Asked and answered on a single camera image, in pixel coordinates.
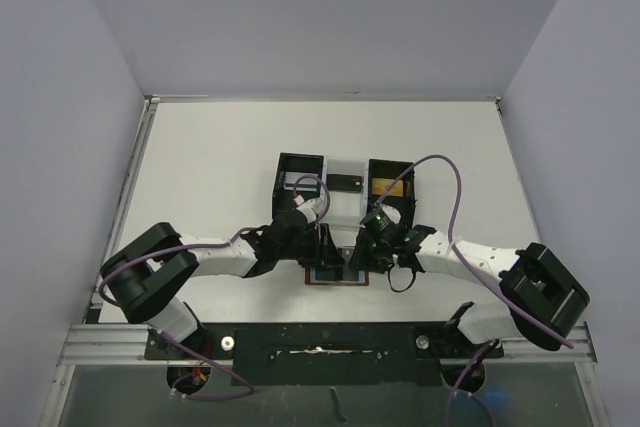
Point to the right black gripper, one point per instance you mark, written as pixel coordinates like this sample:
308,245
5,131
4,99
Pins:
367,250

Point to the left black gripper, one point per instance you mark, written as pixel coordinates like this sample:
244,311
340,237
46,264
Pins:
323,253

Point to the brown leather card holder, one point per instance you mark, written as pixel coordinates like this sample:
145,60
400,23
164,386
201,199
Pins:
307,279

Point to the black white three-bin tray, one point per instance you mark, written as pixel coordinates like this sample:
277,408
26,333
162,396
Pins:
347,209

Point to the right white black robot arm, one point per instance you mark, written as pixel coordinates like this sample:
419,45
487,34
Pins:
543,299

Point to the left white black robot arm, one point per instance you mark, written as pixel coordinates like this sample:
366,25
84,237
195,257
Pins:
143,279

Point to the gold credit card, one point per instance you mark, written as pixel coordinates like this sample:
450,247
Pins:
391,187

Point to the black credit card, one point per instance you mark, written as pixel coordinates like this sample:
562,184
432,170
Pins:
344,183

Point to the silver white card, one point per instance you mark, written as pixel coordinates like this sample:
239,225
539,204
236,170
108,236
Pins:
300,182

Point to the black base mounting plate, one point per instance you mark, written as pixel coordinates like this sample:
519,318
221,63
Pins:
318,354

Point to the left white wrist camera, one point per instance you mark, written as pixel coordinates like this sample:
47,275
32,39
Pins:
313,209

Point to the aluminium left rail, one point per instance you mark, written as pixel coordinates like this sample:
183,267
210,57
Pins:
131,174

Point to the aluminium rail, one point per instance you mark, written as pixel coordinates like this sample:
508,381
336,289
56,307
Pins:
125,344
131,174

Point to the aluminium front rail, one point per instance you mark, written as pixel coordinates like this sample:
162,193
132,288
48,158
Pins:
125,344

